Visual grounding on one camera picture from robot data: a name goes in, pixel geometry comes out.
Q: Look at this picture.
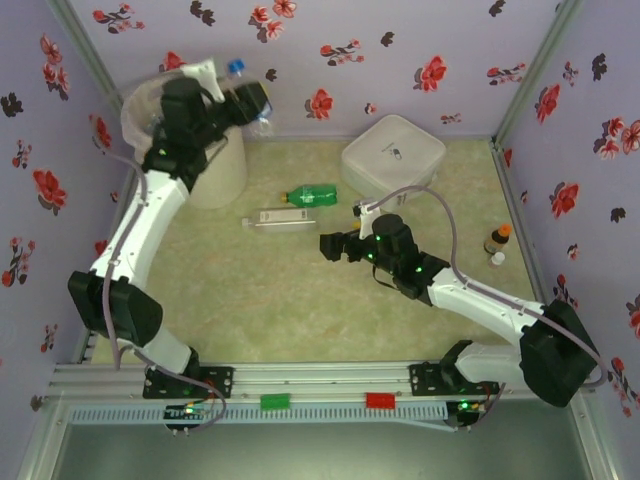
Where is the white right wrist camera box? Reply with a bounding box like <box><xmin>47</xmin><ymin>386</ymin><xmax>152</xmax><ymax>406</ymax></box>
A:
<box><xmin>352</xmin><ymin>198</ymin><xmax>382</xmax><ymax>240</ymax></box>

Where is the white slotted cable duct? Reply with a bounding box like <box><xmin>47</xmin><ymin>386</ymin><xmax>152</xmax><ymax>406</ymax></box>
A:
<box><xmin>67</xmin><ymin>403</ymin><xmax>449</xmax><ymax>427</ymax></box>

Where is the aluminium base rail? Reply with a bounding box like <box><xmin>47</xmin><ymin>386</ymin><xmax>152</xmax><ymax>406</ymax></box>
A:
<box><xmin>49</xmin><ymin>363</ymin><xmax>599</xmax><ymax>401</ymax></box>

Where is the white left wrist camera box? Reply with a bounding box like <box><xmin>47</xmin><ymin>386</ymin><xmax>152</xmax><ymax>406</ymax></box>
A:
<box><xmin>182</xmin><ymin>58</ymin><xmax>227</xmax><ymax>104</ymax></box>

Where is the small circuit board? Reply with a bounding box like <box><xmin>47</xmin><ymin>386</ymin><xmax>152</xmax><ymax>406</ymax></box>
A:
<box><xmin>164</xmin><ymin>402</ymin><xmax>209</xmax><ymax>422</ymax></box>
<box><xmin>447</xmin><ymin>398</ymin><xmax>490</xmax><ymax>431</ymax></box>

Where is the brown bottle orange cap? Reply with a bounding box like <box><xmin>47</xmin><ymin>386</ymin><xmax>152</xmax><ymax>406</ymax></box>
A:
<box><xmin>482</xmin><ymin>223</ymin><xmax>513</xmax><ymax>255</ymax></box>

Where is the clear water bottle blue cap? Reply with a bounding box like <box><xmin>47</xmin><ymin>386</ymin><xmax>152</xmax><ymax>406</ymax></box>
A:
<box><xmin>226</xmin><ymin>58</ymin><xmax>277</xmax><ymax>140</ymax></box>

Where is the white speckled ribbed bin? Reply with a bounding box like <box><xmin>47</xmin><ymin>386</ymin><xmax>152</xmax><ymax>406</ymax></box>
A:
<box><xmin>121</xmin><ymin>69</ymin><xmax>250</xmax><ymax>211</ymax></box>

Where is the clear flat rectangular bottle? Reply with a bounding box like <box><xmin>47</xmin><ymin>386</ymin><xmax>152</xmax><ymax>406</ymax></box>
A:
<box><xmin>241</xmin><ymin>207</ymin><xmax>320</xmax><ymax>234</ymax></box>

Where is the white square lidded container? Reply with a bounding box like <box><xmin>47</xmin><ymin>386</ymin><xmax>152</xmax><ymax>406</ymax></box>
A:
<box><xmin>339</xmin><ymin>114</ymin><xmax>447</xmax><ymax>204</ymax></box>

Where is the aluminium frame post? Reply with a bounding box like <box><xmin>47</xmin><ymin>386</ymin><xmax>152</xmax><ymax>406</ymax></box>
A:
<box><xmin>43</xmin><ymin>0</ymin><xmax>126</xmax><ymax>119</ymax></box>
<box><xmin>492</xmin><ymin>0</ymin><xmax>586</xmax><ymax>146</ymax></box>

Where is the grey right arm cable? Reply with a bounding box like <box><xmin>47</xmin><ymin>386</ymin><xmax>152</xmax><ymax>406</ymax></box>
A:
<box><xmin>357</xmin><ymin>185</ymin><xmax>609</xmax><ymax>434</ymax></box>

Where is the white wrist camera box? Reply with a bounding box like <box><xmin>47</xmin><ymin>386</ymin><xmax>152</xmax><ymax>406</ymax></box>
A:
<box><xmin>182</xmin><ymin>58</ymin><xmax>227</xmax><ymax>104</ymax></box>
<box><xmin>352</xmin><ymin>198</ymin><xmax>382</xmax><ymax>240</ymax></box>

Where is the large green plastic bottle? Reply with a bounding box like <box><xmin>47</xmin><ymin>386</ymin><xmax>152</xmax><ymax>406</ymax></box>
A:
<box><xmin>278</xmin><ymin>183</ymin><xmax>340</xmax><ymax>207</ymax></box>

